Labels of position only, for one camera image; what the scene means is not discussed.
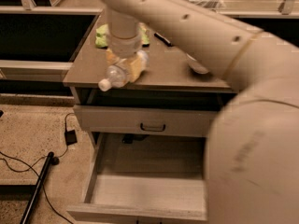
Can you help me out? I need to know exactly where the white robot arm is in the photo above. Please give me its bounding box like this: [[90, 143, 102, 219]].
[[102, 0, 299, 224]]

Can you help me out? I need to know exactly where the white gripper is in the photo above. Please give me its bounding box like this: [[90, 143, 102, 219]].
[[106, 33, 147, 83]]

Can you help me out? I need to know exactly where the black power cable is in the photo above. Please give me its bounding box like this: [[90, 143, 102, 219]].
[[0, 112, 77, 224]]

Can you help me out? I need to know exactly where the metal railing frame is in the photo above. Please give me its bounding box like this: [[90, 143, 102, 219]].
[[0, 0, 299, 20]]

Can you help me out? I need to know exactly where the open bottom drawer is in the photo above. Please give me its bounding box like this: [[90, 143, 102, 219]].
[[67, 133, 207, 224]]

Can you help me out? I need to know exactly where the clear plastic water bottle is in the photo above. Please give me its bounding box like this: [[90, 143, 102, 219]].
[[98, 50, 149, 91]]

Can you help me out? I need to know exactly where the black snack bar packet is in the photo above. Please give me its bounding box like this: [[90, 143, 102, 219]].
[[154, 33, 173, 47]]

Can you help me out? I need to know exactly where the upper drawer with black handle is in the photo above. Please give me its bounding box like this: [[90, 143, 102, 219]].
[[74, 105, 216, 137]]

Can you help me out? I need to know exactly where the green snack bag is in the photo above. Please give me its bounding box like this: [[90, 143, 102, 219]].
[[95, 23, 150, 49]]

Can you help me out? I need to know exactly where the black power adapter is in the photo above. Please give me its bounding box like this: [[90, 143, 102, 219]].
[[64, 130, 78, 146]]

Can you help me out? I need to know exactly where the grey drawer cabinet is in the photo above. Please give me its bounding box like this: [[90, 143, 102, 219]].
[[63, 9, 241, 224]]

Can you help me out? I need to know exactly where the white bowl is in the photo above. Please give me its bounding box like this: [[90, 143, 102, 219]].
[[186, 54, 208, 75]]

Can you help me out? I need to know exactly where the black pole on floor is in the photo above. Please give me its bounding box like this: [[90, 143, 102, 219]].
[[20, 152, 54, 224]]

